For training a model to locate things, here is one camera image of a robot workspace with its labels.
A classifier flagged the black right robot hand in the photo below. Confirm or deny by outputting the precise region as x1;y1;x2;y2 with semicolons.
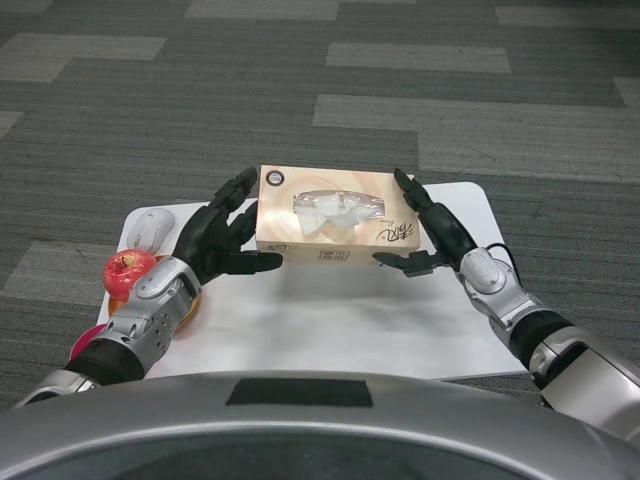
372;167;479;279

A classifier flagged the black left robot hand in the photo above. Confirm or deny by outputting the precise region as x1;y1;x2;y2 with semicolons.
172;167;285;281

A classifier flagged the beige tissue box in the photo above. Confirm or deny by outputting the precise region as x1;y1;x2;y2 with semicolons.
254;164;424;266

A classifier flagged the white computer mouse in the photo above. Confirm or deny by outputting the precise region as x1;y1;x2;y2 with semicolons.
124;208;176;251

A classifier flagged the red apple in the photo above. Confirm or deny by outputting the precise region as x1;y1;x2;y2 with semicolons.
102;248;157;301

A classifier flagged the orange plastic plate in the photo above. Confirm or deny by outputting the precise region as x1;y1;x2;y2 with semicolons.
108;252;202;331

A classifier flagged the pink plate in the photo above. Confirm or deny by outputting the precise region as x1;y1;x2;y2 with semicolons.
67;323;109;364

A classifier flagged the silver robot chest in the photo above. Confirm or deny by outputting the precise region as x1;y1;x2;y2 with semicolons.
0;372;640;480

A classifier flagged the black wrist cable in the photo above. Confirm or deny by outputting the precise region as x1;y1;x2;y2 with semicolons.
487;242;524;286

